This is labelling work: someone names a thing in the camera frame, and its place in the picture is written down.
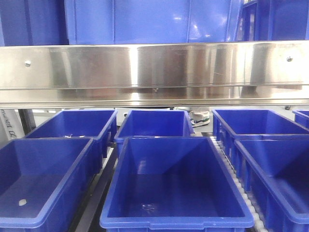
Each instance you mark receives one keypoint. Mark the blue bin rear centre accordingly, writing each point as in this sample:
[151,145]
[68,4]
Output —
[141,123]

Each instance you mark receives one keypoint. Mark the white green sneaker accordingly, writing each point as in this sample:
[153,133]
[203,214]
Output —
[199,119]

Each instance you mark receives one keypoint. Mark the blue bin rear left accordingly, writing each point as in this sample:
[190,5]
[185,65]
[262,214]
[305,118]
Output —
[97,124]

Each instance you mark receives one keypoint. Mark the blue bin front centre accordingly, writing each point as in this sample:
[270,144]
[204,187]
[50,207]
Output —
[173,184]

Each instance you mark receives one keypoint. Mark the blue bin rear right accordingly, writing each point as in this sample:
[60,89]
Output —
[260,124]

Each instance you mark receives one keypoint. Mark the large blue bin behind tray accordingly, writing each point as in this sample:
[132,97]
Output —
[152,21]

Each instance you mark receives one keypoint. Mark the blue bin front left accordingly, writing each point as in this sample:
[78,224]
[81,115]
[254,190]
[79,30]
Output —
[43,181]

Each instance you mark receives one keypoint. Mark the blue bin front right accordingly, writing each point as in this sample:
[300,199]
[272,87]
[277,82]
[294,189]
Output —
[276,173]

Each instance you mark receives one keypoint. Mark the blue bin upper right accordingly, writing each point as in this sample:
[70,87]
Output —
[274,20]

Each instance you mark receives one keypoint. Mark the blue bin far right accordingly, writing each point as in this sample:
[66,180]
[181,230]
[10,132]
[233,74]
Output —
[302,117]

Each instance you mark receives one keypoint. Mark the white roller track strip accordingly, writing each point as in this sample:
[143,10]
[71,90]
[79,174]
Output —
[259,225]

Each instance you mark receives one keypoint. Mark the steel shelf front rail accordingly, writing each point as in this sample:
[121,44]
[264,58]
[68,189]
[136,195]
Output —
[244,73]

